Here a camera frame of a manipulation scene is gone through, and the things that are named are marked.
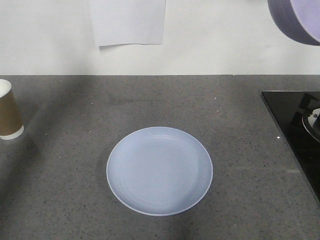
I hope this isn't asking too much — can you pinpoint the white paper sheet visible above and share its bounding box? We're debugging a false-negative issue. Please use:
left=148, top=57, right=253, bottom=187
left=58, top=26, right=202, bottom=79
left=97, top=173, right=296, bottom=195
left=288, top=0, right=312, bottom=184
left=89, top=0, right=166, bottom=47

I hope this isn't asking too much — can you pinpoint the light blue plate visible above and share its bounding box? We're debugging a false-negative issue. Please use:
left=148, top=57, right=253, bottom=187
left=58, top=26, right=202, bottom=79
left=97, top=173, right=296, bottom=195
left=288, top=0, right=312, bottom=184
left=105, top=126, right=214, bottom=217

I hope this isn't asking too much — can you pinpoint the purple bowl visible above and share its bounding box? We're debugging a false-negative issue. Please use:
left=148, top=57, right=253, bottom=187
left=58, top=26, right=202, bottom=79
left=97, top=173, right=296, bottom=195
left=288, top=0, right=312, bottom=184
left=267, top=0, right=320, bottom=46

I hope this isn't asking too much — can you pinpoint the brown paper cup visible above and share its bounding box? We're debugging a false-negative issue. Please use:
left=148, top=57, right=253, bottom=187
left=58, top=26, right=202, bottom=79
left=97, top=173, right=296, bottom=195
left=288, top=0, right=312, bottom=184
left=0, top=79, right=25, bottom=140

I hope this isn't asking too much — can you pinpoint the black gas stove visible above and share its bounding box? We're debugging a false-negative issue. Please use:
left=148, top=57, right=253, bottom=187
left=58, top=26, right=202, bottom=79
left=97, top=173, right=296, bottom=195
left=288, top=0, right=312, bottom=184
left=261, top=90, right=320, bottom=198

